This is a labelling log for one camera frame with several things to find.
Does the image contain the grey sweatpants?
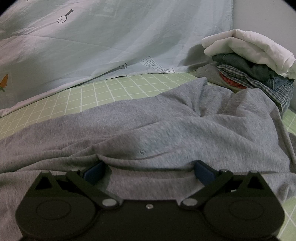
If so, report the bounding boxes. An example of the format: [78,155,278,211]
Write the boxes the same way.
[0,77,296,241]

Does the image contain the red patterned folded garment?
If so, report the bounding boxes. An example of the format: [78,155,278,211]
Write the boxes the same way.
[219,72,247,89]

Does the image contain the green grid bed sheet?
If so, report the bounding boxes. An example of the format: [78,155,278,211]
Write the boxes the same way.
[0,72,296,241]

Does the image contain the blue plaid folded shirt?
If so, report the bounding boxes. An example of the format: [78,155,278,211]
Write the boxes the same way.
[217,64,293,113]

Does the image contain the dark grey folded garment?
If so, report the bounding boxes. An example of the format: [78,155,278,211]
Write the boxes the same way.
[212,53,295,90]

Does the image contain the white folded garment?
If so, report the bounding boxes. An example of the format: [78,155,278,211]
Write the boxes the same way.
[201,29,295,79]

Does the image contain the light blue carrot quilt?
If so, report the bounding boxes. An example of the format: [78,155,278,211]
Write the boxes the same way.
[1,0,233,116]

